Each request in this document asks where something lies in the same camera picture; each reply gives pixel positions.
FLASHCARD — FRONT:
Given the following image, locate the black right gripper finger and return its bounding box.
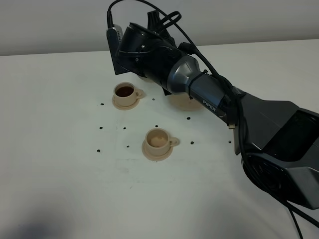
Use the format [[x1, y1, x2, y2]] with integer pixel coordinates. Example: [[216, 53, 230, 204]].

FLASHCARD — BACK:
[[147, 10, 165, 35]]

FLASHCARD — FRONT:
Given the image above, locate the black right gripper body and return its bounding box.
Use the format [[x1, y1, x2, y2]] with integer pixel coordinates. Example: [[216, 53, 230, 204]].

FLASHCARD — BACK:
[[116, 23, 184, 94]]

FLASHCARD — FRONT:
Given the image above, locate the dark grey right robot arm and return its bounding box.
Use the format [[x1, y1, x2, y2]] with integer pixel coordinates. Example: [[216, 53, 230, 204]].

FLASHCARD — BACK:
[[115, 11, 319, 210]]

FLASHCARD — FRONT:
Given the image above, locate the beige teapot saucer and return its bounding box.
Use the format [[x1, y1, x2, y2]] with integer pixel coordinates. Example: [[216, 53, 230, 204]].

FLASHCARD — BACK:
[[168, 93, 203, 112]]

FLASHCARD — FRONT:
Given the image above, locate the beige far teacup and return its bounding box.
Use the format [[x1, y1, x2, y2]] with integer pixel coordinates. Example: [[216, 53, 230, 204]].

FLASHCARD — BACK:
[[114, 82, 144, 107]]

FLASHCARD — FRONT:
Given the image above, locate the beige teacup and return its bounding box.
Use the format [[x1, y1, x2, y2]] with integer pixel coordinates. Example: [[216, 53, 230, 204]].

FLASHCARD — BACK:
[[145, 128, 179, 156], [114, 82, 144, 107]]

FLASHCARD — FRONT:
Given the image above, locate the beige far cup saucer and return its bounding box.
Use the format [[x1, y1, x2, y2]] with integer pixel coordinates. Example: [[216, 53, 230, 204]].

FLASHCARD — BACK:
[[112, 95, 140, 111]]

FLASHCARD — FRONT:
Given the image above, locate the beige cup saucer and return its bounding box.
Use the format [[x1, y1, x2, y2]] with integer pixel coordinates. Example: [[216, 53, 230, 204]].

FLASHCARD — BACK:
[[142, 141, 173, 161], [112, 95, 140, 111]]

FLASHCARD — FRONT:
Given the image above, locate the beige near teacup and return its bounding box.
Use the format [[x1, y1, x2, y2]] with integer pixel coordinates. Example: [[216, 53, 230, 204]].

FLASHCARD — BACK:
[[145, 128, 179, 156]]

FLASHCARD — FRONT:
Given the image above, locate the beige near cup saucer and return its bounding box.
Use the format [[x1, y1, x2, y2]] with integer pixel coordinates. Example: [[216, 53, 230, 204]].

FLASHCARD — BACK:
[[142, 141, 173, 161]]

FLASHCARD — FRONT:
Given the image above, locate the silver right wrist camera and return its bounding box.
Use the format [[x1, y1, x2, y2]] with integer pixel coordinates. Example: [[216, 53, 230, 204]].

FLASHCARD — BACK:
[[106, 24, 129, 75]]

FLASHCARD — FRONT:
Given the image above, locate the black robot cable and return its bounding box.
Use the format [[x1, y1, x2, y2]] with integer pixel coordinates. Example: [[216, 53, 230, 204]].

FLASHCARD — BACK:
[[107, 0, 319, 239]]

